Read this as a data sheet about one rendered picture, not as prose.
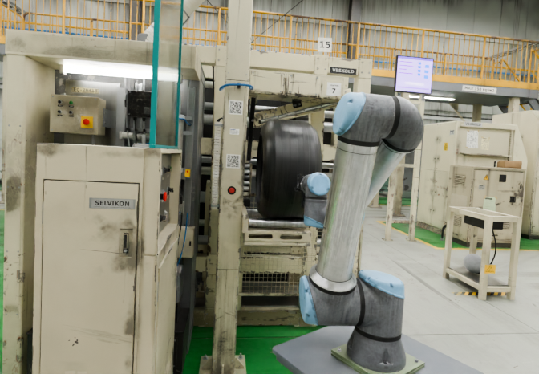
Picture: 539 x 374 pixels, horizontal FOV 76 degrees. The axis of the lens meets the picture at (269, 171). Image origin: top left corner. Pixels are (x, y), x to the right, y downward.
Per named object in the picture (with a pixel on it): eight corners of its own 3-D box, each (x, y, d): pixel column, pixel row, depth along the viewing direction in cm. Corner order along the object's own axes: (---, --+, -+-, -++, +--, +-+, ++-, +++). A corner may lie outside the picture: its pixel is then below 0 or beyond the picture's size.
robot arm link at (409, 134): (435, 91, 95) (355, 209, 150) (392, 86, 94) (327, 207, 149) (448, 122, 88) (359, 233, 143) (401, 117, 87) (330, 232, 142)
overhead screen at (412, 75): (395, 91, 532) (397, 54, 529) (393, 91, 537) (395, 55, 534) (431, 94, 539) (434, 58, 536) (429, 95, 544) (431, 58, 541)
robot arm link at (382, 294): (411, 338, 109) (415, 282, 109) (358, 337, 107) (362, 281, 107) (389, 317, 124) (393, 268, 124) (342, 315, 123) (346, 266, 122)
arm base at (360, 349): (415, 357, 117) (417, 328, 117) (391, 380, 103) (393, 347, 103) (362, 335, 130) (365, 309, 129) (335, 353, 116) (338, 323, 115)
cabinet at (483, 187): (467, 247, 529) (473, 166, 523) (443, 238, 587) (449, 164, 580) (520, 249, 541) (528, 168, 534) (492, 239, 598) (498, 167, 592)
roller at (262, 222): (246, 222, 183) (246, 216, 186) (245, 228, 186) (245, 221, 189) (311, 225, 187) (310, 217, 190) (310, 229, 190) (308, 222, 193)
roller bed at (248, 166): (220, 207, 228) (222, 162, 227) (220, 204, 243) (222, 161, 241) (249, 208, 231) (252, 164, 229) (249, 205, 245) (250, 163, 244)
